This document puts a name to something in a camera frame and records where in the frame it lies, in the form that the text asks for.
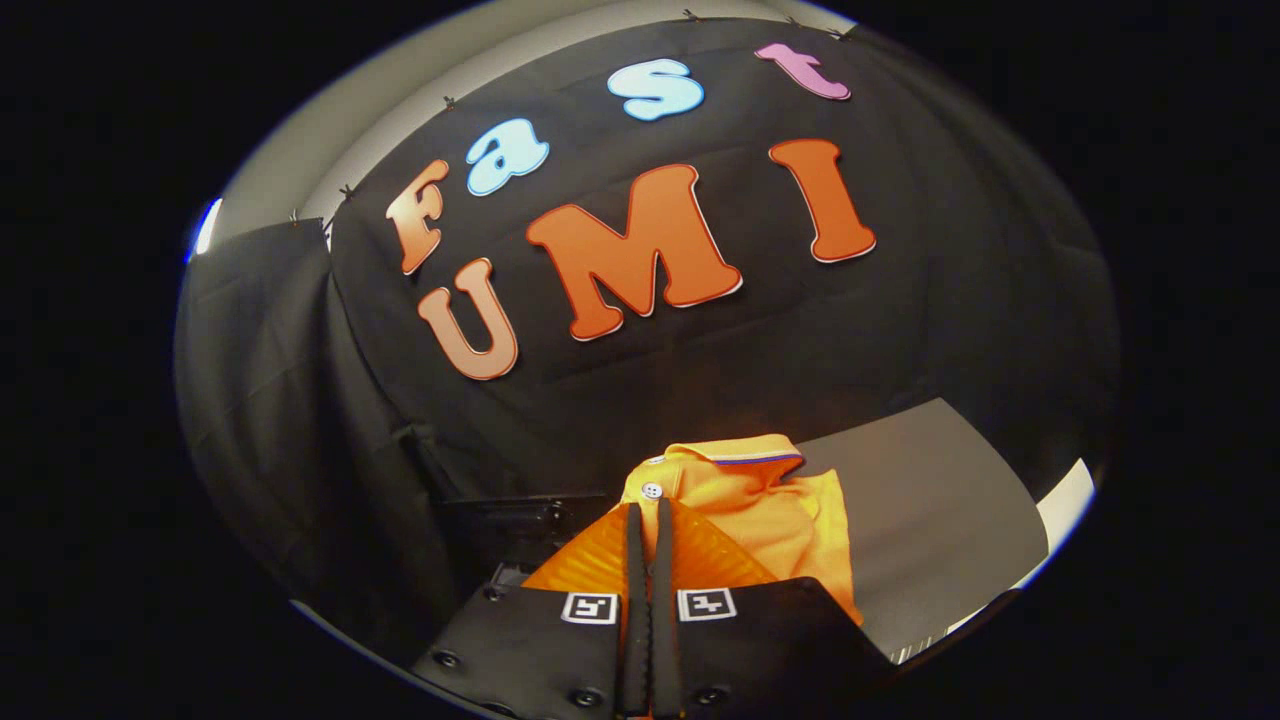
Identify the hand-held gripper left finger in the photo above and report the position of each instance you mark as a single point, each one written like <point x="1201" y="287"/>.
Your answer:
<point x="633" y="640"/>

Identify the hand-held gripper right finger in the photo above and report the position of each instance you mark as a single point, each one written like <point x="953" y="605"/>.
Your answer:
<point x="665" y="650"/>

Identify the yellow polo shirt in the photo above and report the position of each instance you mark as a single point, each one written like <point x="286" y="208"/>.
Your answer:
<point x="770" y="510"/>

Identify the black backdrop cloth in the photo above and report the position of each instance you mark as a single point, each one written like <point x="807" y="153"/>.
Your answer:
<point x="700" y="370"/>

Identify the ceiling light strip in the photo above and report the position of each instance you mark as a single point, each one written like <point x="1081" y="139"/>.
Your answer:
<point x="207" y="226"/>

